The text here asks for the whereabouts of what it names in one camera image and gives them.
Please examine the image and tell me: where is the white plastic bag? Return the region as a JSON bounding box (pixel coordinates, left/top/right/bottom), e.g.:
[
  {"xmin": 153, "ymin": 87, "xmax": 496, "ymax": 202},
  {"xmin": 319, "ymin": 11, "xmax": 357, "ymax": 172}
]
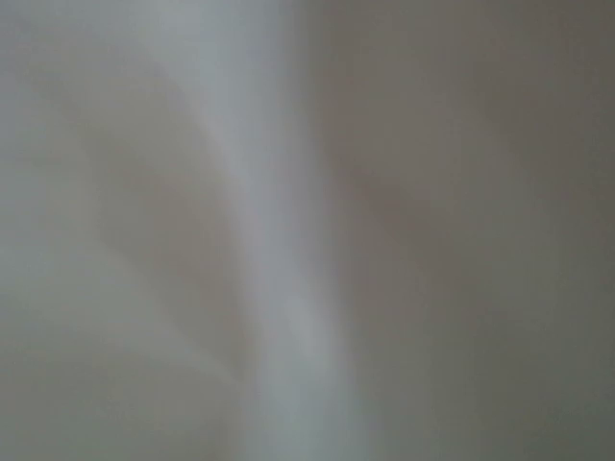
[{"xmin": 0, "ymin": 0, "xmax": 615, "ymax": 461}]

